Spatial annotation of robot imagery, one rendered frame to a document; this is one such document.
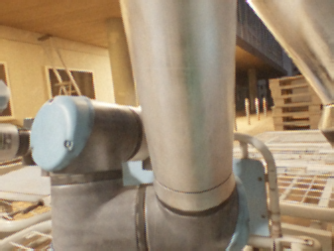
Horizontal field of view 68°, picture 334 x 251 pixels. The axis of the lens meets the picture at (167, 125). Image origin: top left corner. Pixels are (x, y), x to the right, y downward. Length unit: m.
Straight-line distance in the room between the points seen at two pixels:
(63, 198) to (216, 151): 0.18
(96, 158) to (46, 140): 0.06
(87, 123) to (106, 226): 0.12
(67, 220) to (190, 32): 0.24
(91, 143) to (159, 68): 0.15
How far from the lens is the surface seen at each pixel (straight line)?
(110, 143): 0.31
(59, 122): 0.30
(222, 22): 0.18
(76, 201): 0.31
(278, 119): 4.40
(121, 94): 6.50
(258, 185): 0.65
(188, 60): 0.17
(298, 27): 0.29
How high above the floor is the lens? 0.86
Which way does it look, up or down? 4 degrees down
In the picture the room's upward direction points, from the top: 6 degrees counter-clockwise
